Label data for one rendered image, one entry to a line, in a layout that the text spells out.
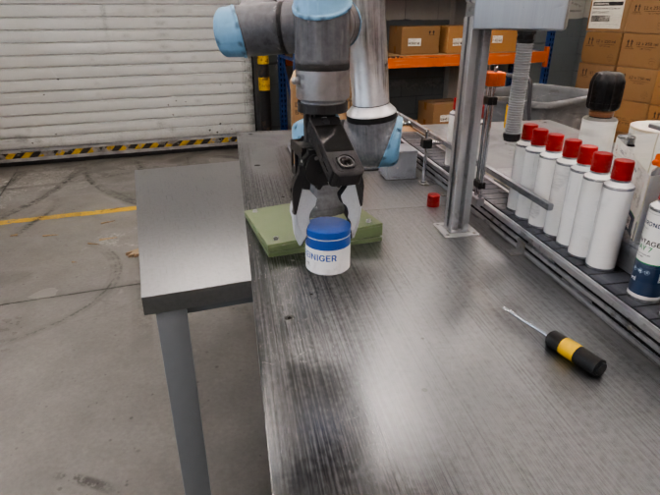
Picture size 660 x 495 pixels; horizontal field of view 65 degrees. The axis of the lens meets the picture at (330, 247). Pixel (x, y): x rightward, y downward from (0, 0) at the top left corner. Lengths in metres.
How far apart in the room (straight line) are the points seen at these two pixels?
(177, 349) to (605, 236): 0.85
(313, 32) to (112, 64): 4.72
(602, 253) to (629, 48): 3.99
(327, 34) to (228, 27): 0.19
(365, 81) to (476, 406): 0.73
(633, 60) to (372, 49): 3.91
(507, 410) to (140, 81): 4.93
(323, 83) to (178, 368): 0.69
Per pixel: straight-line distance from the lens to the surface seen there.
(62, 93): 5.44
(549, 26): 1.14
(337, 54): 0.72
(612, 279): 1.07
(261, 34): 0.84
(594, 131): 1.53
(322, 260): 0.78
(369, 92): 1.20
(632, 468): 0.76
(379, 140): 1.22
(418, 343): 0.87
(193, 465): 1.34
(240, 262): 1.13
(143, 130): 5.48
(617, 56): 5.05
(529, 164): 1.24
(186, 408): 1.23
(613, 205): 1.04
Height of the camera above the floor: 1.33
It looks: 25 degrees down
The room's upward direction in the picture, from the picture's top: straight up
